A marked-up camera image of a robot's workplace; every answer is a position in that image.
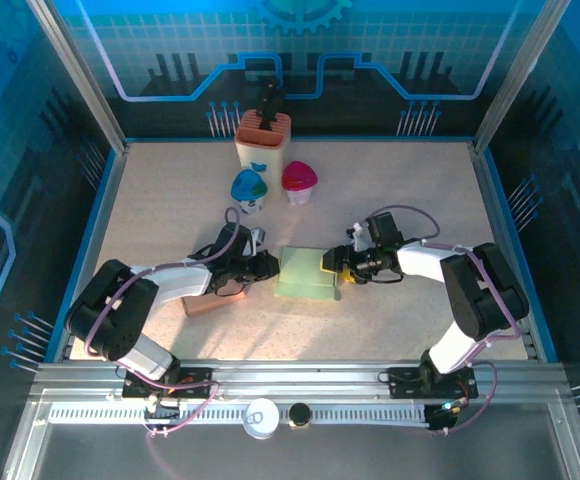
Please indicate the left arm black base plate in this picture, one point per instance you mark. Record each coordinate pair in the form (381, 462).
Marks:
(195, 382)

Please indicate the black round knob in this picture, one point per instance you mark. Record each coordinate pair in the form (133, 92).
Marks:
(299, 414)

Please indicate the right aluminium frame post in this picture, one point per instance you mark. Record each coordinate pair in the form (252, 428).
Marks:
(517, 75)

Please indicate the white cup pink lid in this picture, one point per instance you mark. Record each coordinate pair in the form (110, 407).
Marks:
(298, 175)

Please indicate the green paper box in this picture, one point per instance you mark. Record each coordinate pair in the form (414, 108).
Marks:
(302, 275)

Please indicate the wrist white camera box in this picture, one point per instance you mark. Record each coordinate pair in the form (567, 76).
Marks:
(256, 236)
(355, 232)

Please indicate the left aluminium frame post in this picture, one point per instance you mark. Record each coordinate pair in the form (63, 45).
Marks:
(77, 75)

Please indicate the pink paper box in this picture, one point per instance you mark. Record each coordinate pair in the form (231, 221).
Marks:
(205, 302)

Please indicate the cream knife block orange top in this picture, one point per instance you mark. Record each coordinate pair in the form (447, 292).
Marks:
(262, 150)

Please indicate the aluminium front rail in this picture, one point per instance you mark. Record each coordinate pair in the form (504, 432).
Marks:
(295, 375)

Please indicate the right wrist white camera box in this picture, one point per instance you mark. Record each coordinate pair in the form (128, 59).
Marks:
(355, 232)

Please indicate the aluminium frame post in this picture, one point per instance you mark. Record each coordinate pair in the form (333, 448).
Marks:
(517, 75)
(77, 75)

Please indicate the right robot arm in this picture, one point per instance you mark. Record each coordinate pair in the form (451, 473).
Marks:
(485, 295)

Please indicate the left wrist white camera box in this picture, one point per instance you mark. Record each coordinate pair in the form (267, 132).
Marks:
(256, 236)

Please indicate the white cup blue lid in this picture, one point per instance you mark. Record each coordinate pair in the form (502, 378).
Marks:
(247, 187)

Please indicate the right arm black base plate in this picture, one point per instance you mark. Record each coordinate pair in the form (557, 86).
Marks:
(405, 382)

